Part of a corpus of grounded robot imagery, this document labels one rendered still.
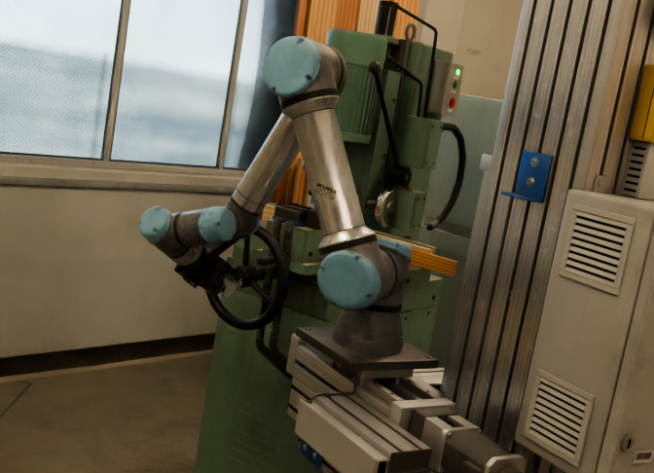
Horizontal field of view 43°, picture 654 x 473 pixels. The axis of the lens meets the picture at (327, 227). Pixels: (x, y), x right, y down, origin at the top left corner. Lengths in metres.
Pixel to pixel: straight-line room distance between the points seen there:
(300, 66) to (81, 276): 2.19
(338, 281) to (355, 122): 0.89
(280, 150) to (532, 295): 0.61
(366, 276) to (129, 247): 2.25
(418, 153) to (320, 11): 1.66
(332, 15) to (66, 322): 1.86
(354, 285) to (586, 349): 0.43
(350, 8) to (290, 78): 2.67
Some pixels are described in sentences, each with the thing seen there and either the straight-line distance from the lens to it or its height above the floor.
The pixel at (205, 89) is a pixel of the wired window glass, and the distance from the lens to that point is 3.89.
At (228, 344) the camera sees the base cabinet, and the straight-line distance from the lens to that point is 2.55.
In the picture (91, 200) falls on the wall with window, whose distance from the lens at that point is 3.56.
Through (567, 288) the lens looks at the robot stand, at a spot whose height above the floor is 1.06.
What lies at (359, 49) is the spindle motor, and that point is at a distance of 2.39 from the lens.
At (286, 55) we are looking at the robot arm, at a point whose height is 1.38.
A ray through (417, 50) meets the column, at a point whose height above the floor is 1.49.
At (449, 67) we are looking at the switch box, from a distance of 2.62.
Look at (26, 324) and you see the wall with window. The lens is 3.57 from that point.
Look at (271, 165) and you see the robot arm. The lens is 1.81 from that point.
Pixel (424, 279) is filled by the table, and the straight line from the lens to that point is 2.35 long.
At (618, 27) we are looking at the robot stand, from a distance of 1.56.
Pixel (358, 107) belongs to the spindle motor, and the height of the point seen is 1.30.
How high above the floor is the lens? 1.32
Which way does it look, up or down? 9 degrees down
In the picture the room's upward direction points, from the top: 10 degrees clockwise
